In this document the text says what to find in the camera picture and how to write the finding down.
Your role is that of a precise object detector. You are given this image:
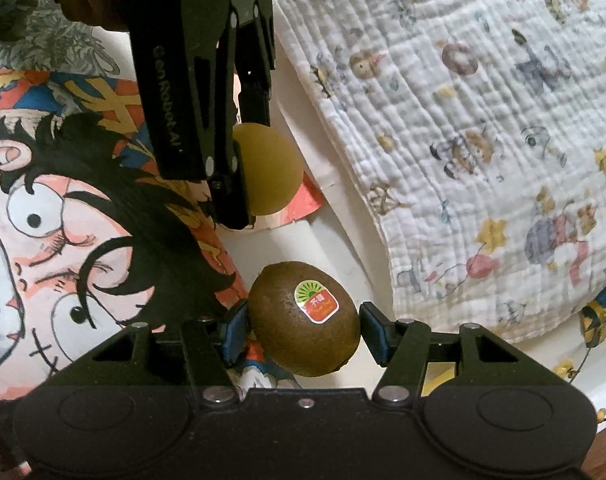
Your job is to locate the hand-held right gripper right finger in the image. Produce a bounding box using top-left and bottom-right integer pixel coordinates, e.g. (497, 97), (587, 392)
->
(359, 301), (522, 407)

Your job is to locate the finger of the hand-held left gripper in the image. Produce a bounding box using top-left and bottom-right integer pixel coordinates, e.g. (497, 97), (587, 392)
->
(205, 45), (255, 231)
(235, 15), (277, 128)

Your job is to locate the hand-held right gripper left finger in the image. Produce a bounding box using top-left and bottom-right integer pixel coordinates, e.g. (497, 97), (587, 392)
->
(90, 300), (252, 407)

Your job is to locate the round yellow fruit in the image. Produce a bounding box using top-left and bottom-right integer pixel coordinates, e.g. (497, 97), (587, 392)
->
(231, 122), (305, 217)

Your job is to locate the brown-green kiwi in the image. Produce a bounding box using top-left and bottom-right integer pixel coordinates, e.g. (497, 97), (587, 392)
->
(247, 261), (361, 378)

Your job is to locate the cartoon printed cloth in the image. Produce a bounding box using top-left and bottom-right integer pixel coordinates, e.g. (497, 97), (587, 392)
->
(0, 0), (327, 406)

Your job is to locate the white printed quilted blanket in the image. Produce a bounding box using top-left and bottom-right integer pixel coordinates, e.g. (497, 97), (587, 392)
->
(270, 0), (606, 345)

